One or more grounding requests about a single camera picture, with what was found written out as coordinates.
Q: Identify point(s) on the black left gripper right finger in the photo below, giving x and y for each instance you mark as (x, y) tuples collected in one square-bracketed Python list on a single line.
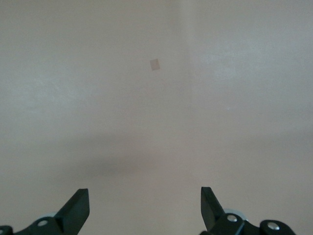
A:
[(212, 215)]

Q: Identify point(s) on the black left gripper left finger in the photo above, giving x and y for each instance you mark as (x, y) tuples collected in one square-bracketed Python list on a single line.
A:
[(73, 213)]

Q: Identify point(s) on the brown tape square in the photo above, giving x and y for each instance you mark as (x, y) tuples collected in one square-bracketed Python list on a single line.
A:
[(154, 64)]

